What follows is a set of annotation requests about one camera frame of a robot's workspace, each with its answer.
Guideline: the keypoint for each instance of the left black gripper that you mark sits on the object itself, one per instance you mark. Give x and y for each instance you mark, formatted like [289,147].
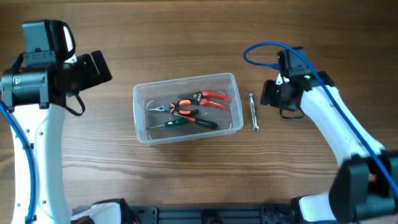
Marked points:
[94,66]

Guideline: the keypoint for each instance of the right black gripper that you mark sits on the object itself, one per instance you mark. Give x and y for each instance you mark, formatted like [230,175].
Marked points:
[268,92]

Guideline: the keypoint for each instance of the small silver wrench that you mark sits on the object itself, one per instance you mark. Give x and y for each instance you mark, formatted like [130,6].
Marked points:
[255,127]

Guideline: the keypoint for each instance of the red black screwdriver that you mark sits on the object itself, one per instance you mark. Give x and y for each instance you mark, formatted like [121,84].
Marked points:
[199,121]

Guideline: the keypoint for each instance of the red handled snips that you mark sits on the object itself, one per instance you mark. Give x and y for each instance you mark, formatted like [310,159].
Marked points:
[202,98]

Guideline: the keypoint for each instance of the clear plastic container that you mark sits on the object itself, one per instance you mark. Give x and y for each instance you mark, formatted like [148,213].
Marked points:
[151,95]

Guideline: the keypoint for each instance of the orange black needle-nose pliers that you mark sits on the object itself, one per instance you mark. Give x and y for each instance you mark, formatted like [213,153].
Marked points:
[175,108]

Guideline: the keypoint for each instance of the green handled screwdriver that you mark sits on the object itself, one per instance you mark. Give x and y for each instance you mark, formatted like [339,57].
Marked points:
[177,122]

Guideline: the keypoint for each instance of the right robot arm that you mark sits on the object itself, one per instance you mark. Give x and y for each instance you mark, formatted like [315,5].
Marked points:
[366,183]

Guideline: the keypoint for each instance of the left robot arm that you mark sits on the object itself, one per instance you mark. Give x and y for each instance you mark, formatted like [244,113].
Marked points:
[34,94]

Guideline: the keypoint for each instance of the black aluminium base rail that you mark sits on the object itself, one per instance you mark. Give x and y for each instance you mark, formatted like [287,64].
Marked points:
[260,214]

